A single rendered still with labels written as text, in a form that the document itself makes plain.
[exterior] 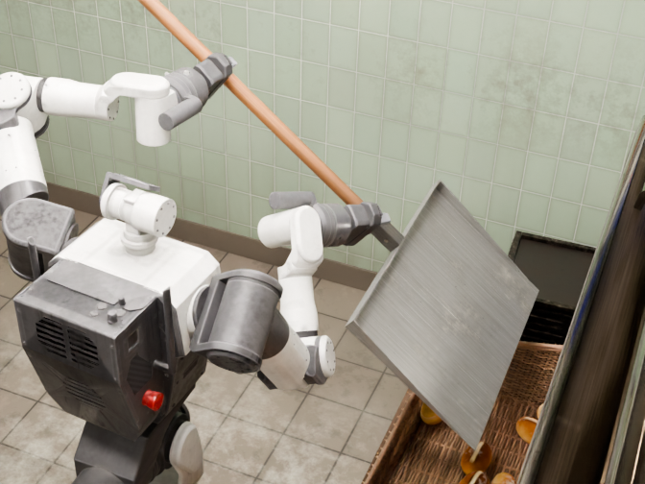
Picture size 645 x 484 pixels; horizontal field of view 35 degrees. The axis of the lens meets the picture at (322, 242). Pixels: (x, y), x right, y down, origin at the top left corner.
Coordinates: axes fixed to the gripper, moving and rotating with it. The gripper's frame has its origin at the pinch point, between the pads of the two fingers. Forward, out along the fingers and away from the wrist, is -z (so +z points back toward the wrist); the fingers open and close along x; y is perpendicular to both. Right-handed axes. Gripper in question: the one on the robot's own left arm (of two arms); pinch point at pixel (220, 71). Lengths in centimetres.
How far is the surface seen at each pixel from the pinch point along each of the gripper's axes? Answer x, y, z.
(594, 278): -46, 72, 20
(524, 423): 23, 107, -29
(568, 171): 24, 78, -133
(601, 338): -46, 78, 30
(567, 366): -46, 76, 42
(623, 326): -48, 80, 25
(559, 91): 7, 56, -129
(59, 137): 176, -55, -115
